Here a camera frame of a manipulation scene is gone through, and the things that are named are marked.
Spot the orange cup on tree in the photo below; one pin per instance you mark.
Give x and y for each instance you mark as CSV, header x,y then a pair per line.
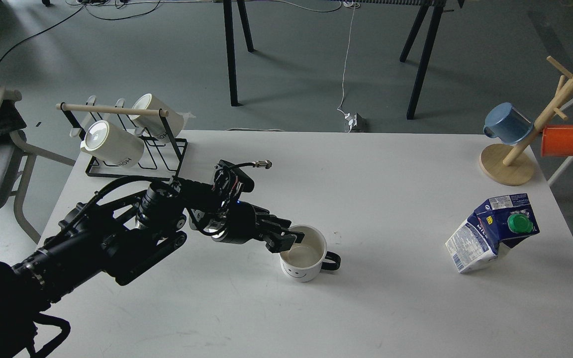
x,y
557,141

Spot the white mug rear on rack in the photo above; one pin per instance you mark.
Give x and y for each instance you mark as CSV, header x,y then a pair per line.
x,y
153,123

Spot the black table legs right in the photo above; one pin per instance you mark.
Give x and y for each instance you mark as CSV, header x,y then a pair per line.
x,y
437,13

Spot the black table legs left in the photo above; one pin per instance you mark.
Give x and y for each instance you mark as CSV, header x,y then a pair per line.
x,y
230,45

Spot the white mug on rack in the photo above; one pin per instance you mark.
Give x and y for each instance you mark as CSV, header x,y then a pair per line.
x,y
153,123
112,144

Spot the black table legs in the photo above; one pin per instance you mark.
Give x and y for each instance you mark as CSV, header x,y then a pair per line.
x,y
437,13
230,45

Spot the black wire mug rack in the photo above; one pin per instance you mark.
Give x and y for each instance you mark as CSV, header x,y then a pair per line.
x,y
159,160

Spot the wooden mug tree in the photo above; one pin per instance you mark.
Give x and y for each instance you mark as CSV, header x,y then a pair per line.
x,y
508,164

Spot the blue white milk carton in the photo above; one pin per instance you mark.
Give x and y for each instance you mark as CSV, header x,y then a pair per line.
x,y
491,231

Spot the grey power adapter on floor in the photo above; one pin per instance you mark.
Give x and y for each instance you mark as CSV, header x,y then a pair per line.
x,y
354,123

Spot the blue cup on tree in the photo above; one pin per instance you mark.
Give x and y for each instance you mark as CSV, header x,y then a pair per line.
x,y
507,123

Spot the white mug front on rack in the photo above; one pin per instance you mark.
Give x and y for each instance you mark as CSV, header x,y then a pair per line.
x,y
112,144

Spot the white smiley mug black handle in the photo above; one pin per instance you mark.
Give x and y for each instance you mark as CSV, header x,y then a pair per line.
x,y
307,259

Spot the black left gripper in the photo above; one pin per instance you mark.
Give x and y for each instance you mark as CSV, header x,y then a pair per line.
x,y
244,222

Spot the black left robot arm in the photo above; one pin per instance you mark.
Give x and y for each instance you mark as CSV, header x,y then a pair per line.
x,y
123,238

